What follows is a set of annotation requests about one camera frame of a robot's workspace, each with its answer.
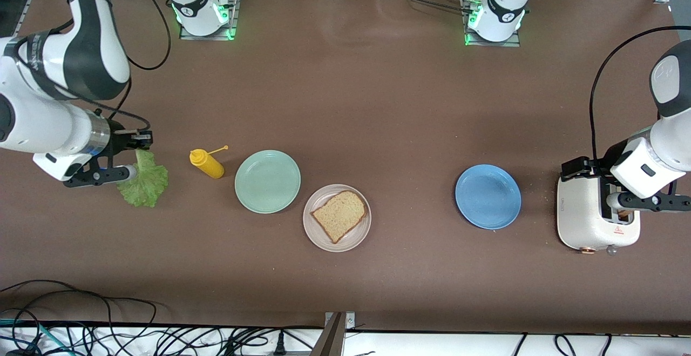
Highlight green lettuce leaf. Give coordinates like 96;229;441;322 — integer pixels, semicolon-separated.
117;149;169;209

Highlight yellow mustard squeeze bottle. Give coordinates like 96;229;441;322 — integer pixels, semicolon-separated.
189;145;229;179

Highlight blue plate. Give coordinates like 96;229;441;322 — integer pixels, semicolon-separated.
455;164;522;231

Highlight mint green plate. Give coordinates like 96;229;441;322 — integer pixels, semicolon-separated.
234;150;302;214

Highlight beige plate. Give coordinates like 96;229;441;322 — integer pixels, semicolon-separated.
302;184;372;253

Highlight white two-slot toaster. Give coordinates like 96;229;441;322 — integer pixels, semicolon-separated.
557;170;641;254

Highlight brown table cover mat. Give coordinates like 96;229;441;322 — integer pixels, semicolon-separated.
0;0;691;336

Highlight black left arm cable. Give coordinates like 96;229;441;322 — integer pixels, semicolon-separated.
589;26;691;165

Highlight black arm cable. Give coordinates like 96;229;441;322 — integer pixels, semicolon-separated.
589;26;691;165
94;0;172;132

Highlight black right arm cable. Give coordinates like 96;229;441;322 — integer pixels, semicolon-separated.
94;0;172;132

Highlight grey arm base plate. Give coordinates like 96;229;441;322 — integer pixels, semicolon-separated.
179;0;240;41
462;0;521;48

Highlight teal floor cable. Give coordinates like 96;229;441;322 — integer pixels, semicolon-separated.
0;318;71;356

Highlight silver corner bracket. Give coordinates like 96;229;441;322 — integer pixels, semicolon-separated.
324;311;356;331

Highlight grey metal post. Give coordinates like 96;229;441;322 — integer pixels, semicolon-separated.
310;313;346;356

